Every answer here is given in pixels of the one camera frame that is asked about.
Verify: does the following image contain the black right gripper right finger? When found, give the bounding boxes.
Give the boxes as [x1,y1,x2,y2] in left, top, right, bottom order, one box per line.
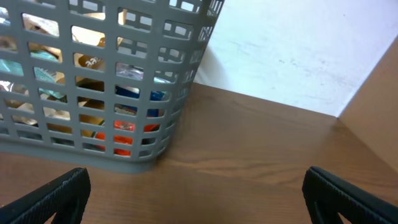
[302,166,397,224]

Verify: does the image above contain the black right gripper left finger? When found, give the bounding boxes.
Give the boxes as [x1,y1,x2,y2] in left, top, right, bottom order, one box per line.
[1,167,91,224]

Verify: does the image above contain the blue tissue multipack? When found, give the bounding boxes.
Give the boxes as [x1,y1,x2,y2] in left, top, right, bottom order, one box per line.
[115,63,170,117]

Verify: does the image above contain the mint green snack packet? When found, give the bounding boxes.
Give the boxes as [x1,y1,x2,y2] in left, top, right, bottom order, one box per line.
[1,50,67,102]

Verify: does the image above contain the beige cookie pouch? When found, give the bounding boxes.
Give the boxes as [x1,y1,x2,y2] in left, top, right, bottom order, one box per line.
[22,14,106,134]

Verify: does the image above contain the orange spaghetti packet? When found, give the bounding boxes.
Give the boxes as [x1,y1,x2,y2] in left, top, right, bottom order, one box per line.
[91,121,160,157]

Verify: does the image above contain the grey plastic lattice basket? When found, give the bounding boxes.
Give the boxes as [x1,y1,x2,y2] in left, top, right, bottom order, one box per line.
[1,1,224,173]

